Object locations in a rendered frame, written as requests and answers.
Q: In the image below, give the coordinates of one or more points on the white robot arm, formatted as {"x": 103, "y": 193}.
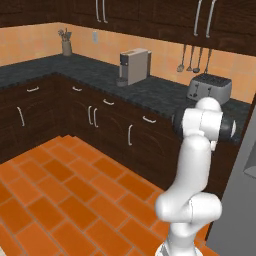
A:
{"x": 195, "y": 166}

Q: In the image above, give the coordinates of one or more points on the dark wood drawer front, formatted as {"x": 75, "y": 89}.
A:
{"x": 71, "y": 93}
{"x": 16, "y": 95}
{"x": 165, "y": 128}
{"x": 116, "y": 108}

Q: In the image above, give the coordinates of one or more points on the dark wood cupboard door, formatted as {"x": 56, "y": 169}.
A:
{"x": 76, "y": 116}
{"x": 110, "y": 133}
{"x": 153, "y": 156}
{"x": 36, "y": 126}

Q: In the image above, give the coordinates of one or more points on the grey coffee machine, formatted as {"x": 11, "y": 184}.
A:
{"x": 137, "y": 66}

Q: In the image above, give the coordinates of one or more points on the hanging slotted spoon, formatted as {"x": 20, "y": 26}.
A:
{"x": 181, "y": 66}

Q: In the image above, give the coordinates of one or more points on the hanging metal spatula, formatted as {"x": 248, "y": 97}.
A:
{"x": 190, "y": 67}

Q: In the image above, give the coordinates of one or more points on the hanging metal ladle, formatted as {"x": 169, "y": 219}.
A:
{"x": 196, "y": 70}

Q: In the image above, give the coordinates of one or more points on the silver toaster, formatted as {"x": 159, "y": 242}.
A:
{"x": 213, "y": 87}

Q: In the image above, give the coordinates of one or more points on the grey utensil pot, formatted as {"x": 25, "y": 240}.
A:
{"x": 67, "y": 49}

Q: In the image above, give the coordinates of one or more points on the hanging metal fork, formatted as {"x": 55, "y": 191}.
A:
{"x": 207, "y": 65}

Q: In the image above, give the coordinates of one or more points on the kitchen tools in pot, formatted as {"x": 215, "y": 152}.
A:
{"x": 65, "y": 34}

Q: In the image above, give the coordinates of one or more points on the grey fridge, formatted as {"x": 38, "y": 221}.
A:
{"x": 238, "y": 206}

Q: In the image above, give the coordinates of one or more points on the white wall socket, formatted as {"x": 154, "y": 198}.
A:
{"x": 95, "y": 37}

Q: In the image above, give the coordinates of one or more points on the dark wood wall cupboards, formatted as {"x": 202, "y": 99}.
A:
{"x": 150, "y": 15}

